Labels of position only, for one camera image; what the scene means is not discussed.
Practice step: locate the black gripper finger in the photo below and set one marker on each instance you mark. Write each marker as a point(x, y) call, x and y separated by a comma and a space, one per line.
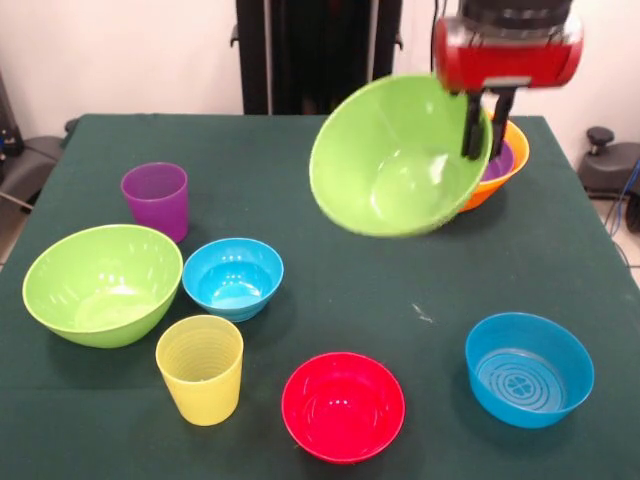
point(501, 130)
point(472, 135)

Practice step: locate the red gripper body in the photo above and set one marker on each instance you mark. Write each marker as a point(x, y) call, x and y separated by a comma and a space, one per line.
point(505, 62)

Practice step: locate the purple bowl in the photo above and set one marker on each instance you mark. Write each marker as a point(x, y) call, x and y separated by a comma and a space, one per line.
point(500, 167)

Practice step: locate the large green bowl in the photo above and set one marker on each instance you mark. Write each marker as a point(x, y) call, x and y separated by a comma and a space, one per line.
point(100, 290)
point(395, 165)

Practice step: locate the purple cup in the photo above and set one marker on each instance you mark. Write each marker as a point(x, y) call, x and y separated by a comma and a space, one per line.
point(157, 210)

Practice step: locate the large orange bowl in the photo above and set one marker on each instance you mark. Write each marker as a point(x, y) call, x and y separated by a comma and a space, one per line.
point(500, 187)

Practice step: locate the black base with knob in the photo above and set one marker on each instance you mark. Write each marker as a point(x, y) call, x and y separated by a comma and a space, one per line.
point(620, 165)

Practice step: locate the blue bowl with ribbed bottom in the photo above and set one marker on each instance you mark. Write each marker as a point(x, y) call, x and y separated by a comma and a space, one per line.
point(530, 375)

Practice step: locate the small light blue bowl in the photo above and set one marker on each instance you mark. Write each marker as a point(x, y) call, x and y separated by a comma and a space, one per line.
point(232, 280)

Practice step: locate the red bowl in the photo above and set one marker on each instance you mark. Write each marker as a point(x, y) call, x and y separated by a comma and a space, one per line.
point(343, 417)

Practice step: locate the yellow ribbed cup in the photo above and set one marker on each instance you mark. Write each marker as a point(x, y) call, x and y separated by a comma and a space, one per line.
point(200, 390)

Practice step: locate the grey chair base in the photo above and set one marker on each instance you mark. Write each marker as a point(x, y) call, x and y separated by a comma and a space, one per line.
point(35, 155)

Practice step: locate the dark green tablecloth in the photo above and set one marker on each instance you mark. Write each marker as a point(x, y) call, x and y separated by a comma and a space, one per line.
point(50, 425)

